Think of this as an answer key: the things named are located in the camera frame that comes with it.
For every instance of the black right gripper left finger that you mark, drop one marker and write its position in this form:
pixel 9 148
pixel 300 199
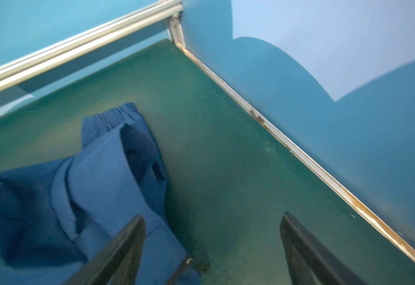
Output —
pixel 118 262

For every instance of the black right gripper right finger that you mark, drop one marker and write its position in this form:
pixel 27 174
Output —
pixel 309 261

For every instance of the dark blue jacket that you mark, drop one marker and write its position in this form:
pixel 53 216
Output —
pixel 56 216

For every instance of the right side aluminium floor rail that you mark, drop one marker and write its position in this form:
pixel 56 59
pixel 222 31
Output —
pixel 358 206

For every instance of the horizontal back aluminium rail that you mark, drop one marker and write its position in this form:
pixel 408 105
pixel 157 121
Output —
pixel 62 52

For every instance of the right aluminium corner post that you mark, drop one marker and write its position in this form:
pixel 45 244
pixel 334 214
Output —
pixel 175 31

